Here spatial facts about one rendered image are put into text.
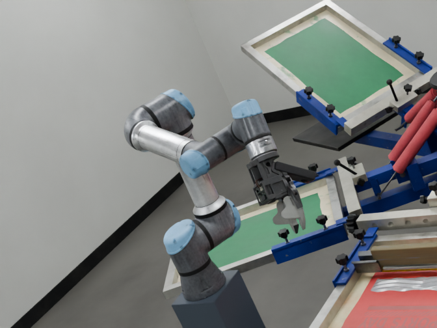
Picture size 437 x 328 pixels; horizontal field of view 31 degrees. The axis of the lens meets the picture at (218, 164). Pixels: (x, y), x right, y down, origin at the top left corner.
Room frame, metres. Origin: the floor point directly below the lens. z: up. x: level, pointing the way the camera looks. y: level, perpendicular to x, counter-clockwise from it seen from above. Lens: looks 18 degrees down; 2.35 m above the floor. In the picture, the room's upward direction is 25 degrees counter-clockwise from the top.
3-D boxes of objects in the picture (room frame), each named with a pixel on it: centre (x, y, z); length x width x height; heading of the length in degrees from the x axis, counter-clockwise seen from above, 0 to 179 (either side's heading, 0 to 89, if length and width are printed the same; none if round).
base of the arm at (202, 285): (2.35, 0.21, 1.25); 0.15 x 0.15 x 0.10
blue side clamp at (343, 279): (2.47, -0.31, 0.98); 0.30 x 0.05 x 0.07; 139
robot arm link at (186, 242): (2.35, 0.20, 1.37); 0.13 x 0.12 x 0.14; 115
